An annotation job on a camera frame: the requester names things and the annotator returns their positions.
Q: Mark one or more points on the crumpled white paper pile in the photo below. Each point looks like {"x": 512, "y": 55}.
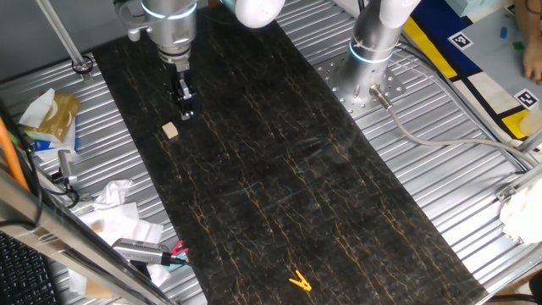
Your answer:
{"x": 63, "y": 243}

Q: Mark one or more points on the small green brick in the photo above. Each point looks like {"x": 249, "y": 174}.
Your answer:
{"x": 518, "y": 46}

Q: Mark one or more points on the black keyboard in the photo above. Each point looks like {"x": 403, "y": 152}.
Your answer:
{"x": 23, "y": 275}

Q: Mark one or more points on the orange clothespin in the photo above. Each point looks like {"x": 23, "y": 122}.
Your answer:
{"x": 301, "y": 283}

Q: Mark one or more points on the white cloth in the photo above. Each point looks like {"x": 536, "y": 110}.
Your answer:
{"x": 523, "y": 214}

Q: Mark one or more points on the ribbed silver camera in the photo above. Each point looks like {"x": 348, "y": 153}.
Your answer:
{"x": 135, "y": 250}

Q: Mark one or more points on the aluminium profile with bracket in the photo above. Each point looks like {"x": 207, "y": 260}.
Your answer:
{"x": 506, "y": 194}

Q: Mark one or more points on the white tissue in box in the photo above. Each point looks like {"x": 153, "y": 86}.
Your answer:
{"x": 38, "y": 108}

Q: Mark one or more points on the red clothespin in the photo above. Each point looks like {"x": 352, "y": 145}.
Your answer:
{"x": 178, "y": 247}

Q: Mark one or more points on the light blue box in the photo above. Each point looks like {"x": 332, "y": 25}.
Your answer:
{"x": 470, "y": 5}

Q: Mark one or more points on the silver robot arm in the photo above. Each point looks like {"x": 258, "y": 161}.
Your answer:
{"x": 173, "y": 29}

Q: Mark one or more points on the grey board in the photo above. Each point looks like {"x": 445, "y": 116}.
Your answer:
{"x": 495, "y": 63}

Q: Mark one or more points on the black gold-veined marble mat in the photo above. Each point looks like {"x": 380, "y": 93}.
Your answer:
{"x": 275, "y": 190}

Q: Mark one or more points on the crumpled white tissue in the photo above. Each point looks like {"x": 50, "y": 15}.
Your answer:
{"x": 112, "y": 192}

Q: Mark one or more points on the small wooden cube block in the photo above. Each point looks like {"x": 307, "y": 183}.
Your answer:
{"x": 170, "y": 130}

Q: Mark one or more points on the small blue brick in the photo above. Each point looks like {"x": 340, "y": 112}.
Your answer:
{"x": 503, "y": 32}

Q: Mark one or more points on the blue yellow white patterned mat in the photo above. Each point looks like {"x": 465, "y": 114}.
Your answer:
{"x": 440, "y": 38}

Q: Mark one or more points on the person's hand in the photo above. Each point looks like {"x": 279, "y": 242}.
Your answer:
{"x": 533, "y": 59}

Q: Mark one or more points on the metal pole with foot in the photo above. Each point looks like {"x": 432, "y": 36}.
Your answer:
{"x": 63, "y": 39}

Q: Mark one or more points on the black white fiducial tag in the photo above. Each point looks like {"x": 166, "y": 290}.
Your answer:
{"x": 460, "y": 41}
{"x": 526, "y": 98}
{"x": 509, "y": 7}

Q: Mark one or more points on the person's forearm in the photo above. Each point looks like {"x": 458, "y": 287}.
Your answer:
{"x": 529, "y": 19}

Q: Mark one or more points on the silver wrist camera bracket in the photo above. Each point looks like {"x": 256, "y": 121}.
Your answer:
{"x": 131, "y": 25}

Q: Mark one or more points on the golden yellow tissue box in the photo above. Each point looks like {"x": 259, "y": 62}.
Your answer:
{"x": 59, "y": 116}

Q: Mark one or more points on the teal clothespin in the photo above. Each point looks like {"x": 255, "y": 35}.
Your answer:
{"x": 183, "y": 255}

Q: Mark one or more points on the orange tube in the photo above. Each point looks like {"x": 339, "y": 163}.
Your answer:
{"x": 10, "y": 156}

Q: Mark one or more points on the blue white tissue pack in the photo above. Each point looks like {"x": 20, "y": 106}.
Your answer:
{"x": 55, "y": 148}

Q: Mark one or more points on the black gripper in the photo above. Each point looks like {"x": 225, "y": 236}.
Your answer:
{"x": 174, "y": 78}

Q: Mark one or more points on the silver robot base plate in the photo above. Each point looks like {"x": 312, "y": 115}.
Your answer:
{"x": 334, "y": 91}

